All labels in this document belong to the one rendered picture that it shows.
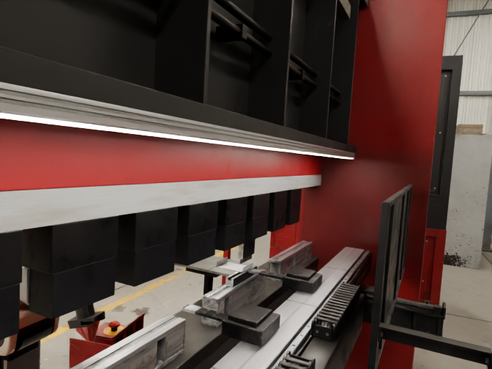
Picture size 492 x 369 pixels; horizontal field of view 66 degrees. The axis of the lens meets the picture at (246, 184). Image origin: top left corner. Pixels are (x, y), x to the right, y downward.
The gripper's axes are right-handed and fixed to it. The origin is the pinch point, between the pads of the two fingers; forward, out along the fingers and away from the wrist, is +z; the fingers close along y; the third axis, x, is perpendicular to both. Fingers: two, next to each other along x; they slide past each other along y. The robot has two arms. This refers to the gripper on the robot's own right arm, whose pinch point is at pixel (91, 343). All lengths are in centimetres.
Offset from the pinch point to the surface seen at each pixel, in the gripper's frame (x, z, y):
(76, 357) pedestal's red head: -4.1, 2.6, -3.3
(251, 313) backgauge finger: -16, -9, 61
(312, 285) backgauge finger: 19, -4, 73
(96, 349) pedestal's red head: -4.1, 0.7, 4.6
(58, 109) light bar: -72, -53, 62
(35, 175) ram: -56, -49, 43
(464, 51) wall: 679, -202, 355
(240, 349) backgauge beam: -25, -4, 59
